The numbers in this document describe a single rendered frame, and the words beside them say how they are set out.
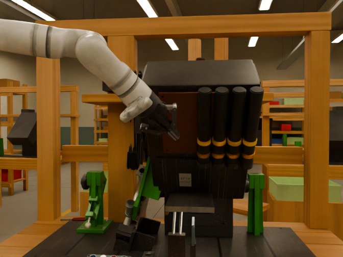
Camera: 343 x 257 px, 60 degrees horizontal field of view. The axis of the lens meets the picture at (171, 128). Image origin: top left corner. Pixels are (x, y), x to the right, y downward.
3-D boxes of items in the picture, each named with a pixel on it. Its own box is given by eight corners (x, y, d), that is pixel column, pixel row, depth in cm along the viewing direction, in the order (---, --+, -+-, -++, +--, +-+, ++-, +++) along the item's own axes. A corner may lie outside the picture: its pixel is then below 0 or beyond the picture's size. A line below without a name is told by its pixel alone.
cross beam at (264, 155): (302, 164, 154) (302, 147, 154) (61, 161, 166) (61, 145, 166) (299, 163, 159) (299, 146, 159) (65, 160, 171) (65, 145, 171)
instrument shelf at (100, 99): (273, 101, 135) (273, 92, 135) (81, 102, 143) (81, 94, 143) (262, 104, 160) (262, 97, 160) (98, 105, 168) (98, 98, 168)
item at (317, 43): (328, 229, 145) (330, 30, 144) (37, 220, 158) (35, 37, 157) (320, 223, 154) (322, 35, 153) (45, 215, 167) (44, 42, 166)
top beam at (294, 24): (331, 30, 144) (332, 11, 143) (34, 37, 157) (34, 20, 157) (323, 35, 153) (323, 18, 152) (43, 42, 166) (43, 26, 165)
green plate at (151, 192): (154, 213, 115) (168, 161, 114) (134, 207, 115) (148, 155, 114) (158, 205, 126) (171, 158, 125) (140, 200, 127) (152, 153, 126)
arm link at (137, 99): (123, 125, 72) (105, 108, 69) (128, 100, 81) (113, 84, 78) (152, 106, 69) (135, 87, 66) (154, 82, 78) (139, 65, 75)
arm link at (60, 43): (108, 32, 72) (47, 21, 68) (109, 39, 65) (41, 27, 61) (104, 60, 75) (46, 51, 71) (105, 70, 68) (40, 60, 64)
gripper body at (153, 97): (152, 81, 78) (173, 105, 82) (128, 98, 81) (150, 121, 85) (150, 96, 72) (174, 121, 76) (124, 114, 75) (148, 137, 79)
